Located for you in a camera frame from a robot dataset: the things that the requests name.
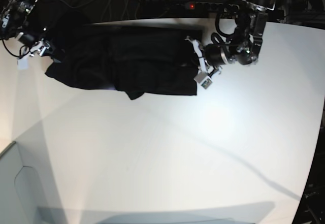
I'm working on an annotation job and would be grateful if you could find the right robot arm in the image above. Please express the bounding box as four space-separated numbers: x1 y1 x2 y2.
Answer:
1 0 53 59

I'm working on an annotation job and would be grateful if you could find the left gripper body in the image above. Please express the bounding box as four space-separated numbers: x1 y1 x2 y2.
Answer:
185 36 222 77

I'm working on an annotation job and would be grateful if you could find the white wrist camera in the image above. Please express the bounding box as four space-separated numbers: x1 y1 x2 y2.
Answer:
17 58 28 70
194 72 212 89

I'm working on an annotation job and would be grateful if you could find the black T-shirt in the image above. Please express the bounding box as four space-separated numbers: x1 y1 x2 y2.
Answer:
45 25 203 100

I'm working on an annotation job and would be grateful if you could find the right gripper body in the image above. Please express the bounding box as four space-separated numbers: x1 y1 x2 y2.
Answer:
20 39 54 58

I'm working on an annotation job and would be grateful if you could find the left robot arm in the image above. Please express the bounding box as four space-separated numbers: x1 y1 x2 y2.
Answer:
186 0 276 83

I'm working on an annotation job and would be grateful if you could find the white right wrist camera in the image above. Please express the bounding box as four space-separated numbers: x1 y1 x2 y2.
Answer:
17 58 28 70

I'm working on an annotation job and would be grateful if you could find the black power strip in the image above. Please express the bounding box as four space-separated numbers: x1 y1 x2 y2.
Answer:
182 2 240 14

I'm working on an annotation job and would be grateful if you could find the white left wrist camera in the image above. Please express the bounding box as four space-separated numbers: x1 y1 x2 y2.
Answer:
194 72 212 89

